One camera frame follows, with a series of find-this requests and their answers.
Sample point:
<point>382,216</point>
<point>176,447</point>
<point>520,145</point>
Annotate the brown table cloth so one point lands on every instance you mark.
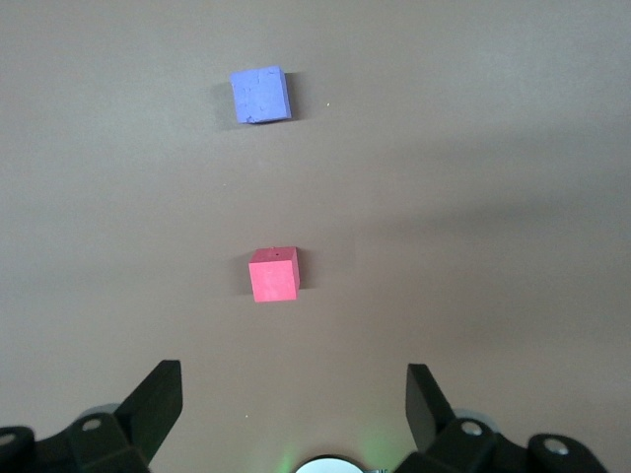
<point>443,148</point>

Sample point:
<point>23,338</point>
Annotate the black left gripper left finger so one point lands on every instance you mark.
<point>148,414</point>

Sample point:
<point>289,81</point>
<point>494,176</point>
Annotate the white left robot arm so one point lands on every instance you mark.
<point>330,465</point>

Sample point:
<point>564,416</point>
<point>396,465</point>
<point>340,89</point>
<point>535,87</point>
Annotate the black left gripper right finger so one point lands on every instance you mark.
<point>434,419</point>

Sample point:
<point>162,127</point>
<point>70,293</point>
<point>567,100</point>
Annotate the purple foam block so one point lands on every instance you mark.
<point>259,96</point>

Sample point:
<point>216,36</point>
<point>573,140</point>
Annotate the red foam block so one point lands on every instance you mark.
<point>273,278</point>

